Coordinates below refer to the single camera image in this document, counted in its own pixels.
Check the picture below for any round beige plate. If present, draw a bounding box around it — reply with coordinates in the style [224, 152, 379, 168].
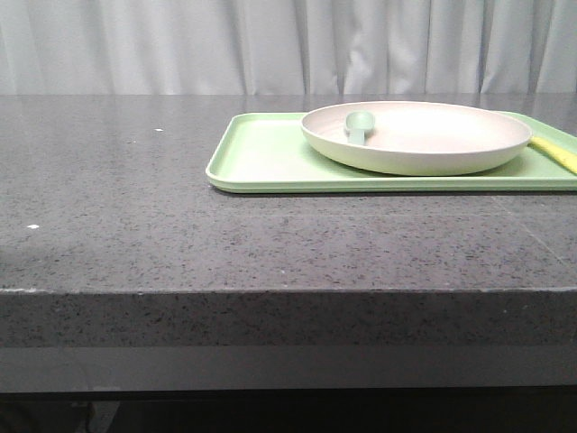
[301, 101, 533, 176]

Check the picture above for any yellow plastic fork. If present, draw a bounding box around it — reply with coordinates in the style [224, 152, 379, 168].
[529, 136, 577, 174]

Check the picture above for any light green serving tray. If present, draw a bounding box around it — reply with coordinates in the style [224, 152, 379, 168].
[206, 113, 576, 194]

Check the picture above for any pale green plastic spoon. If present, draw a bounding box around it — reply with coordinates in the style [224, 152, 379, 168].
[344, 111, 376, 145]

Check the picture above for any white pleated curtain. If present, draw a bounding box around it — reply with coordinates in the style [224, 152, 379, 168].
[1, 1, 576, 95]

